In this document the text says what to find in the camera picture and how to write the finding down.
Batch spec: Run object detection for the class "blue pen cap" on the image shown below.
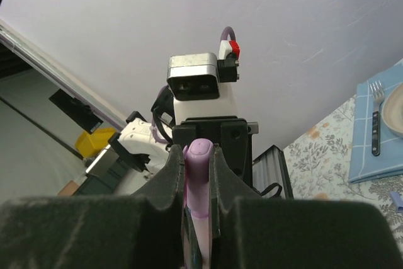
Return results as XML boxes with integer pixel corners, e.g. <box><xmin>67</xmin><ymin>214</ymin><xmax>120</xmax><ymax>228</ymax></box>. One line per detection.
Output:
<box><xmin>389</xmin><ymin>192</ymin><xmax>403</xmax><ymax>213</ymax></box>

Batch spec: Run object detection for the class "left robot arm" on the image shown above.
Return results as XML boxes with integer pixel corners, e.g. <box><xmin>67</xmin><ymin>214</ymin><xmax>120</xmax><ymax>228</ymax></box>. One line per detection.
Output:
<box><xmin>109</xmin><ymin>112</ymin><xmax>259</xmax><ymax>187</ymax></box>

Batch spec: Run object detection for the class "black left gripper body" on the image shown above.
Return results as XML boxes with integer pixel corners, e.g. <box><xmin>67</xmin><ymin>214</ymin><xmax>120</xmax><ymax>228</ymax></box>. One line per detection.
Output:
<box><xmin>171</xmin><ymin>117</ymin><xmax>254</xmax><ymax>193</ymax></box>

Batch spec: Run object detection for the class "black handled fork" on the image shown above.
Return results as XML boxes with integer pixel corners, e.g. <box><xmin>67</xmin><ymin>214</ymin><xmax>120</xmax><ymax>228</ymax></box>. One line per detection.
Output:
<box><xmin>369</xmin><ymin>81</ymin><xmax>385</xmax><ymax>156</ymax></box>

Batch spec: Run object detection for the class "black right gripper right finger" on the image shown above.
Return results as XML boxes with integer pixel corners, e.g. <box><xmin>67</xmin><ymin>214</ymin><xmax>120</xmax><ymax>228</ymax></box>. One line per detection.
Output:
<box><xmin>210</xmin><ymin>144</ymin><xmax>397</xmax><ymax>269</ymax></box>

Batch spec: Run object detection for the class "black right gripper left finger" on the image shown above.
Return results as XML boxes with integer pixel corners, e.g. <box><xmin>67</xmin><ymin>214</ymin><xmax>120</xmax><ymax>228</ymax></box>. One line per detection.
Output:
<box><xmin>1</xmin><ymin>146</ymin><xmax>184</xmax><ymax>268</ymax></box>

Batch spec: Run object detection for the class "beige plate with blue rings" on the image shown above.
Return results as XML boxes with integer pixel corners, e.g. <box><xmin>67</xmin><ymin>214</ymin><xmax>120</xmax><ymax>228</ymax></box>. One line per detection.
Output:
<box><xmin>380</xmin><ymin>83</ymin><xmax>402</xmax><ymax>140</ymax></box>

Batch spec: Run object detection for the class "floral tablecloth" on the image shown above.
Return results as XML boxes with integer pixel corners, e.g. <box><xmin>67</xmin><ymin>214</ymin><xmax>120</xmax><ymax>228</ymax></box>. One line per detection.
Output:
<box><xmin>284</xmin><ymin>98</ymin><xmax>402</xmax><ymax>246</ymax></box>

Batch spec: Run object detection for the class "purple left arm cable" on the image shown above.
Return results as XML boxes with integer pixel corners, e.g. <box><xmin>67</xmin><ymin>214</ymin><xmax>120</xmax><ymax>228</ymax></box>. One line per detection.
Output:
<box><xmin>150</xmin><ymin>25</ymin><xmax>237</xmax><ymax>144</ymax></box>

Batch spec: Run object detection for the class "blue checked cloth napkin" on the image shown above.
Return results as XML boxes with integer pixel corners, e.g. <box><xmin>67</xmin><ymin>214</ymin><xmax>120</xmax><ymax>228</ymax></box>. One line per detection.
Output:
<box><xmin>348</xmin><ymin>61</ymin><xmax>402</xmax><ymax>183</ymax></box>

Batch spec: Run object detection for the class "pink highlighter pen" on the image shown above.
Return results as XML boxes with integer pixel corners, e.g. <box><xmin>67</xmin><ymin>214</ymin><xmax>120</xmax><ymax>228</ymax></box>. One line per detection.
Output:
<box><xmin>183</xmin><ymin>139</ymin><xmax>213</xmax><ymax>268</ymax></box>

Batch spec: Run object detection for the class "yellow bin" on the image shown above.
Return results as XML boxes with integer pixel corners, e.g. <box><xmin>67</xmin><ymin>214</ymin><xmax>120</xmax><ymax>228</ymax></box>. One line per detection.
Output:
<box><xmin>75</xmin><ymin>127</ymin><xmax>116</xmax><ymax>158</ymax></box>

